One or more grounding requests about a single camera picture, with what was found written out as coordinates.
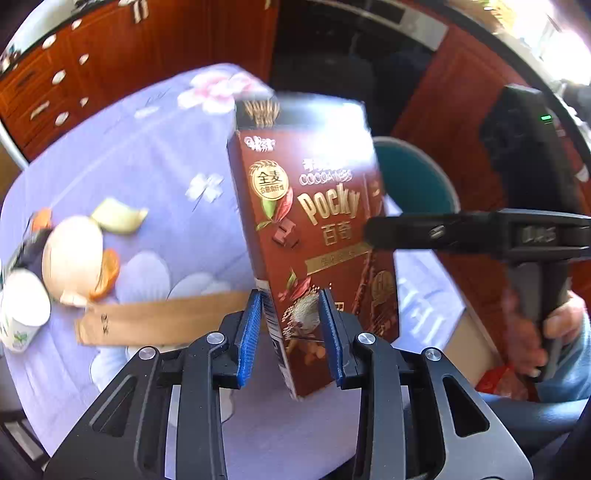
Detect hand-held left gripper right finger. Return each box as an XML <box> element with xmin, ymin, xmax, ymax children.
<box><xmin>318</xmin><ymin>288</ymin><xmax>532</xmax><ymax>480</ymax></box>

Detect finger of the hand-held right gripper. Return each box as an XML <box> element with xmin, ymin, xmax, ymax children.
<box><xmin>365</xmin><ymin>210</ymin><xmax>509</xmax><ymax>252</ymax></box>

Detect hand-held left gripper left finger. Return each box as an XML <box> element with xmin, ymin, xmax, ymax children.
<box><xmin>44</xmin><ymin>288</ymin><xmax>264</xmax><ymax>480</ymax></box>

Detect white bin teal inside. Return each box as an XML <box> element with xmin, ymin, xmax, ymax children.
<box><xmin>372</xmin><ymin>136</ymin><xmax>460</xmax><ymax>217</ymax></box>

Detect brown snack box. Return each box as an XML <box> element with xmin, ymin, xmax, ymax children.
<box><xmin>226</xmin><ymin>95</ymin><xmax>400</xmax><ymax>401</ymax></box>

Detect white paper cup green print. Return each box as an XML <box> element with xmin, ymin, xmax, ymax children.
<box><xmin>0</xmin><ymin>268</ymin><xmax>51</xmax><ymax>354</ymax></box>

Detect dark green snack wrapper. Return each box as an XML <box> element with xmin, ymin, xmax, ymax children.
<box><xmin>0</xmin><ymin>226</ymin><xmax>54</xmax><ymax>278</ymax></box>

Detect person's right hand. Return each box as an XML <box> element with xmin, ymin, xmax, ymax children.
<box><xmin>505</xmin><ymin>291</ymin><xmax>587</xmax><ymax>377</ymax></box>

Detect brown paper sleeve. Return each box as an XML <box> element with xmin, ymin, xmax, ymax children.
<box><xmin>74</xmin><ymin>292</ymin><xmax>252</xmax><ymax>348</ymax></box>

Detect red wooden kitchen cabinet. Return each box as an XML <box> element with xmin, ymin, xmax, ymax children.
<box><xmin>0</xmin><ymin>0</ymin><xmax>280</xmax><ymax>160</ymax></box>
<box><xmin>392</xmin><ymin>23</ymin><xmax>591</xmax><ymax>324</ymax></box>

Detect person's blue jeans leg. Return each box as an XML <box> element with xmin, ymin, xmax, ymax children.
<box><xmin>475</xmin><ymin>323</ymin><xmax>591</xmax><ymax>444</ymax></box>

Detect pale green husk piece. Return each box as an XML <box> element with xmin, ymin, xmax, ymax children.
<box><xmin>91</xmin><ymin>198</ymin><xmax>149</xmax><ymax>235</ymax></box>

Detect black built-in oven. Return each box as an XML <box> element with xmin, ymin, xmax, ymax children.
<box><xmin>270</xmin><ymin>0</ymin><xmax>451</xmax><ymax>139</ymax></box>

